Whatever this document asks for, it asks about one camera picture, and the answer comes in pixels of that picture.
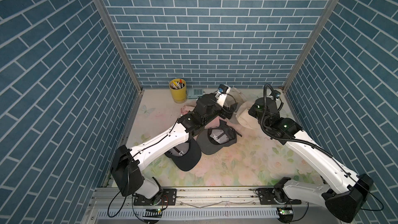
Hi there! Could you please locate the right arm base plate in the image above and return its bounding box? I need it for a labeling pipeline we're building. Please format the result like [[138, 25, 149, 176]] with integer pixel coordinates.
[[254, 188, 302, 205]]

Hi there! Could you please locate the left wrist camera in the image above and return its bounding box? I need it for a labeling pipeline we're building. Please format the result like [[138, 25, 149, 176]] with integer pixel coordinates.
[[217, 84, 231, 94]]

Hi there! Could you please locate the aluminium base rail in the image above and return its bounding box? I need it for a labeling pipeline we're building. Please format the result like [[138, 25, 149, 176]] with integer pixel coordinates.
[[82, 187, 341, 224]]

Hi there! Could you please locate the pink baseball cap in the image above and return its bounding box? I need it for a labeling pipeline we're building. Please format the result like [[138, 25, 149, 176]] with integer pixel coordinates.
[[180, 105, 220, 129]]

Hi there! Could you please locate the grey baseball cap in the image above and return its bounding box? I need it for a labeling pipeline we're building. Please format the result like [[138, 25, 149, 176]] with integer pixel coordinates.
[[196, 120, 242, 155]]

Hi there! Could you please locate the yellow pen holder cup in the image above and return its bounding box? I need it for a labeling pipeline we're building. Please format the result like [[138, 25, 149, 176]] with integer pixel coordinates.
[[169, 78, 188, 104]]

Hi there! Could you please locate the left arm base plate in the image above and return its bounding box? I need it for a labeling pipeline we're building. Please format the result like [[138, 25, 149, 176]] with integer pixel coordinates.
[[132, 188, 177, 207]]

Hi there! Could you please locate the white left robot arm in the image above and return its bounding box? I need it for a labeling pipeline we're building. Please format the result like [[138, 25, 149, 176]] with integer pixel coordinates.
[[110, 85, 234, 199]]

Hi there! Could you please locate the cream white baseball cap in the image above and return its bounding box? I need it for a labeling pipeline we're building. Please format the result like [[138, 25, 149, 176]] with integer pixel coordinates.
[[227, 88, 248, 111]]

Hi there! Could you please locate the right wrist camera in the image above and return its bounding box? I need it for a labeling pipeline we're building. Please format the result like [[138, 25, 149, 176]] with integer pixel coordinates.
[[270, 90, 281, 100]]

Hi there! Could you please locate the beige Colorado baseball cap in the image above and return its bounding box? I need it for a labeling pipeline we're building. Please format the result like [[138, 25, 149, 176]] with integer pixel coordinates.
[[236, 101, 261, 130]]

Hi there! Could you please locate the black baseball cap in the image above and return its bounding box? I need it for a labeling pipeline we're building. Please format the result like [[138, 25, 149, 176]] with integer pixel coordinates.
[[165, 139, 202, 172]]

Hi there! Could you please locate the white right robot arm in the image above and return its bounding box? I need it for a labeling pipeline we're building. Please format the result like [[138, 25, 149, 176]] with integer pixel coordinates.
[[248, 97, 374, 223]]

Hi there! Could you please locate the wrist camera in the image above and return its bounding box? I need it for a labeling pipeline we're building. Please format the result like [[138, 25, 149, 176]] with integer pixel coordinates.
[[270, 90, 281, 100], [217, 84, 231, 94]]

